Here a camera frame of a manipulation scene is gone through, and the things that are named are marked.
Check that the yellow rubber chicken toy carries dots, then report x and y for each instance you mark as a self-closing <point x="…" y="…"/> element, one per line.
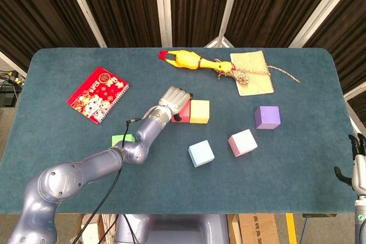
<point x="186" y="59"/>

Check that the yellow foam cube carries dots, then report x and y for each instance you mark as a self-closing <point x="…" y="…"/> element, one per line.
<point x="199" y="112"/>

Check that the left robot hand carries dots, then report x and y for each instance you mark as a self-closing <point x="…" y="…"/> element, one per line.
<point x="174" y="98"/>

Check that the light blue foam cube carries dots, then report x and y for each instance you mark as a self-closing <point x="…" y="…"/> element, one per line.
<point x="201" y="154"/>

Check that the pink foam cube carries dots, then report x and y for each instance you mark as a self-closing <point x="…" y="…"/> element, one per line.
<point x="243" y="142"/>

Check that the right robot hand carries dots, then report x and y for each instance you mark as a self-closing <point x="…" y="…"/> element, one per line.
<point x="359" y="172"/>

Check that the brown cardboard box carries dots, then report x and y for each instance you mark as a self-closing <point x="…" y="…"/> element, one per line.
<point x="257" y="229"/>

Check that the white metal frame post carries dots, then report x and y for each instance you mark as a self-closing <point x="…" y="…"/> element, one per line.
<point x="356" y="92"/>
<point x="163" y="7"/>
<point x="228" y="7"/>
<point x="323" y="7"/>
<point x="11" y="65"/>
<point x="84" y="7"/>

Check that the green foam cube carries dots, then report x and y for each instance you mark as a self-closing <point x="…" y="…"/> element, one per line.
<point x="118" y="139"/>

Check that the black equipment box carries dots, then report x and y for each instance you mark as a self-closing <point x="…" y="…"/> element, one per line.
<point x="7" y="99"/>

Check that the beige cloth notebook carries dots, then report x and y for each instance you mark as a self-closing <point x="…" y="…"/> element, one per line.
<point x="256" y="87"/>

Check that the teal felt table cover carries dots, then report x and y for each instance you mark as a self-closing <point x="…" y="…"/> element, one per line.
<point x="171" y="187"/>

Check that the purple foam cube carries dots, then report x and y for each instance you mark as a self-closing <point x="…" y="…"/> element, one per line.
<point x="267" y="118"/>

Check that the red foam cube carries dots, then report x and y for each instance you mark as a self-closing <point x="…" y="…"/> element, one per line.
<point x="186" y="112"/>

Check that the dark brown curtain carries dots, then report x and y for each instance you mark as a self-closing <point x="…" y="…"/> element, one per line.
<point x="128" y="7"/>

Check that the white carton box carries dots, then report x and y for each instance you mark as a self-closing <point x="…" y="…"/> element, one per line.
<point x="88" y="229"/>

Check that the grey robot torso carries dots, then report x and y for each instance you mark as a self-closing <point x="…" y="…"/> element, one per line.
<point x="177" y="229"/>

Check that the red spiral notebook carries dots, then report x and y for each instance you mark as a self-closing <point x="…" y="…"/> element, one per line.
<point x="97" y="95"/>

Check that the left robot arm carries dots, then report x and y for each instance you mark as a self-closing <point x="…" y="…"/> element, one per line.
<point x="71" y="175"/>

